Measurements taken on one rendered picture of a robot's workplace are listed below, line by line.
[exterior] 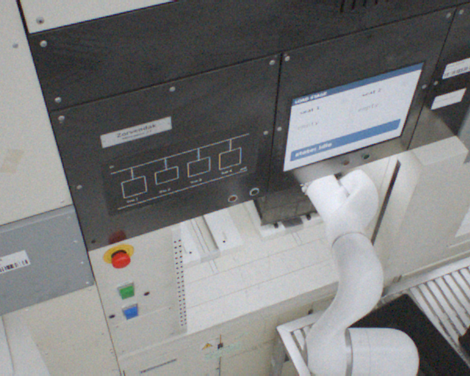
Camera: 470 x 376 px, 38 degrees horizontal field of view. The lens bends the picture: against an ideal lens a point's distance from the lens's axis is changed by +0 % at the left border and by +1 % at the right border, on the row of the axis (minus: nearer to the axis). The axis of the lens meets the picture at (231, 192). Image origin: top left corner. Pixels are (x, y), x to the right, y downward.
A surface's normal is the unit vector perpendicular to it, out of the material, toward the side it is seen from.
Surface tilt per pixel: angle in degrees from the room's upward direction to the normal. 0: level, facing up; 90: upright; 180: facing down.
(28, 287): 90
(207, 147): 90
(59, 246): 90
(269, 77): 90
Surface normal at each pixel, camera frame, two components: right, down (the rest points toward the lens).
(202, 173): 0.37, 0.74
